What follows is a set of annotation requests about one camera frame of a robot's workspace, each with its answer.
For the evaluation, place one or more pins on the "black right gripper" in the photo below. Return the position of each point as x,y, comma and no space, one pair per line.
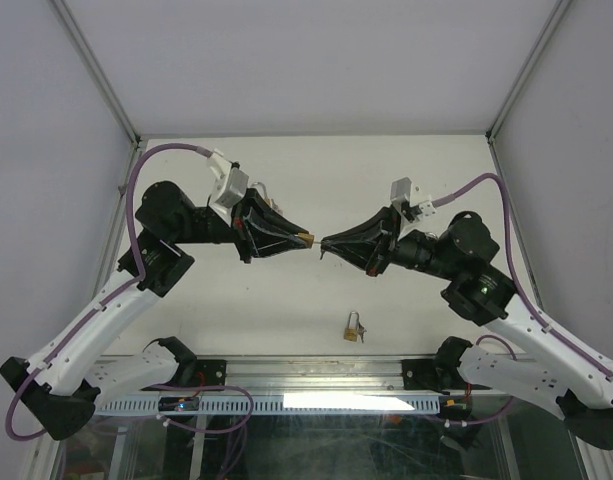
372,255

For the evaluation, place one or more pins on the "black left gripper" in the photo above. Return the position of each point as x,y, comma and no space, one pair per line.
257,242

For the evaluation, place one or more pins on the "small brass padlock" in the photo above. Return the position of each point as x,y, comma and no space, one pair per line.
307,238

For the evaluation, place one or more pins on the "medium brass padlock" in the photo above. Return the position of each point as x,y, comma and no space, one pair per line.
262,189

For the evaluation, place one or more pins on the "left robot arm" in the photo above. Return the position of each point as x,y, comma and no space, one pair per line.
62,385

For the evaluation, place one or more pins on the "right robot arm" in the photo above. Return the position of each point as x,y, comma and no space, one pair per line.
567,378

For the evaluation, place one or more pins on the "brass padlock with keys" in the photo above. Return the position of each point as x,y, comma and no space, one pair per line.
351,332

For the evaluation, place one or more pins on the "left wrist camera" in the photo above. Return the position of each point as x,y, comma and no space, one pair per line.
229,188

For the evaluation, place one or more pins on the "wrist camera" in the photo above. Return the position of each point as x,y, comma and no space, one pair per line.
410,201
229,188

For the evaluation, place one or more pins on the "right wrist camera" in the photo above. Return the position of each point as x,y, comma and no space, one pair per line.
410,201

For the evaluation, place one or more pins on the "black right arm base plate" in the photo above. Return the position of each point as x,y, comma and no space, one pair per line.
424,374

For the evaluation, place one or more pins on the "aluminium front rail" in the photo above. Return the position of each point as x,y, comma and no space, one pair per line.
275,374

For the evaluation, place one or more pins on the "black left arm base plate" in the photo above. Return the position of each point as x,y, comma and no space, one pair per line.
206,375

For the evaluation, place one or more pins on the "grey slotted cable duct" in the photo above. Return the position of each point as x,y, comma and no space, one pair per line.
284,404

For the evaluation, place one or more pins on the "left aluminium frame post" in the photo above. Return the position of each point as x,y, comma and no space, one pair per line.
90,62

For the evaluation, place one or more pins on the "aluminium frame post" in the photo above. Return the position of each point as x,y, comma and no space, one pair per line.
538,49
90,62

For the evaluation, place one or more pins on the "right aluminium frame post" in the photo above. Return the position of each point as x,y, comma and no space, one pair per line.
538,49

